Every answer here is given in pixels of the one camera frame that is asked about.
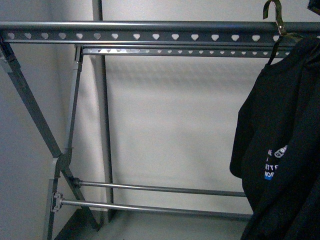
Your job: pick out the black printed t-shirt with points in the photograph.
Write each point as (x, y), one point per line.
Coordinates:
(276, 149)

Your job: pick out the grey metal drying rack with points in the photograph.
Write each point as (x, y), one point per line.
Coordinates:
(143, 38)

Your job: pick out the dark green clothes hanger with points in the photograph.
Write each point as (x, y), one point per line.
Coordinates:
(280, 27)

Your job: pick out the grey wall pipe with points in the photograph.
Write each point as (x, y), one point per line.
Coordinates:
(97, 12)

